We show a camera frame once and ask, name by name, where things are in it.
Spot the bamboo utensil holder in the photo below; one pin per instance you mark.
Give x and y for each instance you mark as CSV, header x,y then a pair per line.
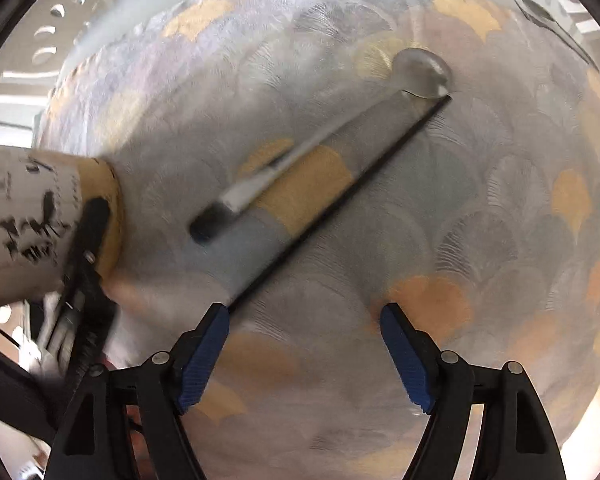
x,y
30,200

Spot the fan-patterned tablecloth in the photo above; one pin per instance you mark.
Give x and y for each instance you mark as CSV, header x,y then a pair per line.
x,y
480,210

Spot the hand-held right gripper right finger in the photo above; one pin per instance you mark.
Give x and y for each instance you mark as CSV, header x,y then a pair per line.
x,y
405,360

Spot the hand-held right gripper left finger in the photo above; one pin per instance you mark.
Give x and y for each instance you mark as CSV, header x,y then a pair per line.
x,y
205,360

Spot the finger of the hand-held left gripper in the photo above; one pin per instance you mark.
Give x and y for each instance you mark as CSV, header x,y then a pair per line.
x,y
92,230

